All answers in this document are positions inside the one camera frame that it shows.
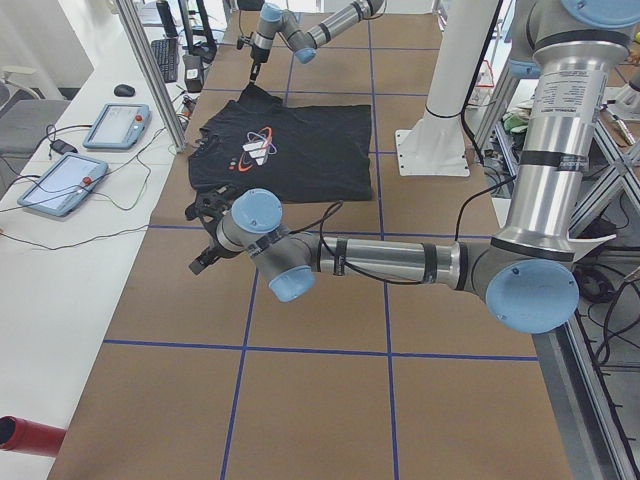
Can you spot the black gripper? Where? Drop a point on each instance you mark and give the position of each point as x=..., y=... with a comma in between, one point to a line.
x=256, y=57
x=212, y=248

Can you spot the black t-shirt with logo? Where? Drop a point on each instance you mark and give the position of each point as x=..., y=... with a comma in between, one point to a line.
x=307, y=154

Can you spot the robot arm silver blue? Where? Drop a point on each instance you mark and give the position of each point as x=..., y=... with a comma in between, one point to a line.
x=523, y=273
x=274, y=21

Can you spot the black keyboard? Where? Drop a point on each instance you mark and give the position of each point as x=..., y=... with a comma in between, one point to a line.
x=165, y=52

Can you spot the brown paper table cover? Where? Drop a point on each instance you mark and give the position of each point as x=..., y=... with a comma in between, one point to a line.
x=211, y=377

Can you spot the black computer mouse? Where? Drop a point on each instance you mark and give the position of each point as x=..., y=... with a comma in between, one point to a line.
x=124, y=90

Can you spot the far teach pendant tablet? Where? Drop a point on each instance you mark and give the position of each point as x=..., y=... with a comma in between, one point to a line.
x=118, y=127

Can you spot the teach pendant tablet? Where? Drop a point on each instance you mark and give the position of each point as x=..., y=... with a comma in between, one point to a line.
x=118, y=127
x=65, y=185

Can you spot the near teach pendant tablet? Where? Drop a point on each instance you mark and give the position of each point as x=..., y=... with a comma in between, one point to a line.
x=65, y=185

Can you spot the red cylinder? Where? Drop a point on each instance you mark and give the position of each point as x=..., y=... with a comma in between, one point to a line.
x=29, y=437

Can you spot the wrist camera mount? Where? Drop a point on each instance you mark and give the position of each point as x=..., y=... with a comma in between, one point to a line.
x=244, y=41
x=214, y=203

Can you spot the aluminium frame post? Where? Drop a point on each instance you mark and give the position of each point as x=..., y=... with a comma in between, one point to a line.
x=140, y=46

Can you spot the white camera mast post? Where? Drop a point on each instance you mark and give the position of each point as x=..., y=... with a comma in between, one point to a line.
x=435, y=145

